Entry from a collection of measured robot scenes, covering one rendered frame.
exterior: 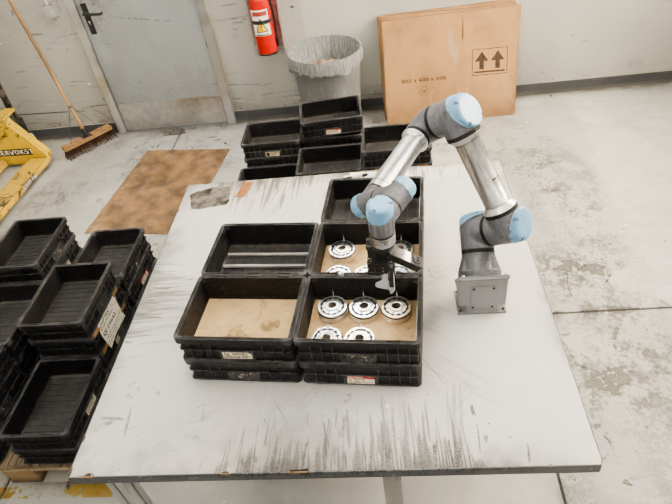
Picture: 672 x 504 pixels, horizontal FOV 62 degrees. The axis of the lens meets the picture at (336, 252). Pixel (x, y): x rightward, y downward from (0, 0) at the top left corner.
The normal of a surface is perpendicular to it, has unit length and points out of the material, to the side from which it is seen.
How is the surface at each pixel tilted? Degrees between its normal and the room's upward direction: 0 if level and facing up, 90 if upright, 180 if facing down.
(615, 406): 0
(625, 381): 0
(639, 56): 90
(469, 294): 90
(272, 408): 0
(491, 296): 90
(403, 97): 75
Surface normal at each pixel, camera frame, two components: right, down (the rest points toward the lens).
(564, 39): -0.04, 0.66
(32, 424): -0.12, -0.75
